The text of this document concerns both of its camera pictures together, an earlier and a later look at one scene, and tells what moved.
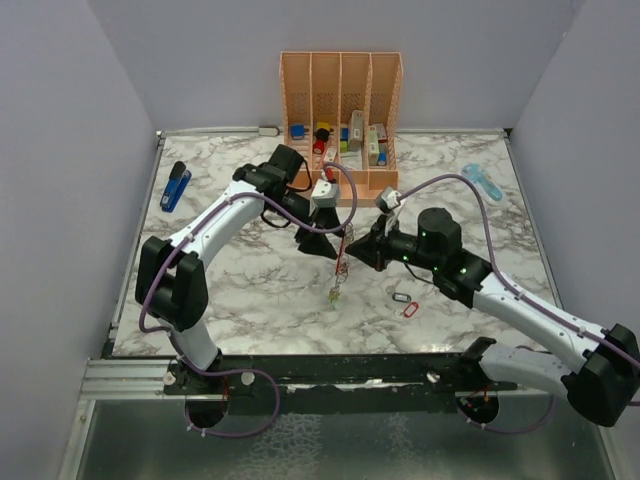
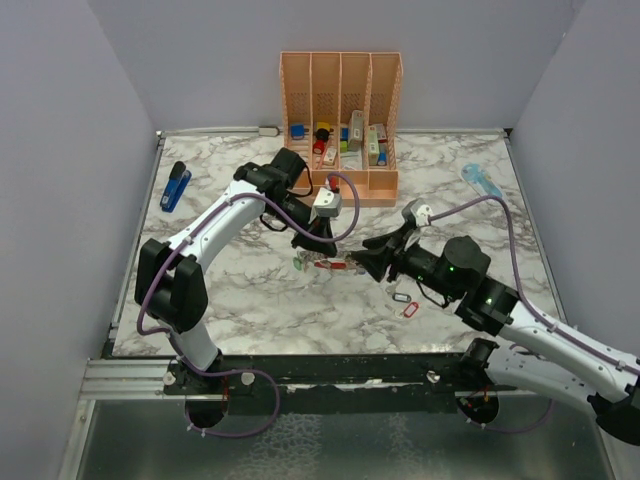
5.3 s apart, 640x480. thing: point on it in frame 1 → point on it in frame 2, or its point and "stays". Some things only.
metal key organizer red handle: x=343 y=263 → x=331 y=265
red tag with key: x=400 y=314 stays
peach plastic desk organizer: x=343 y=107 stays
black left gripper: x=317 y=243 stays
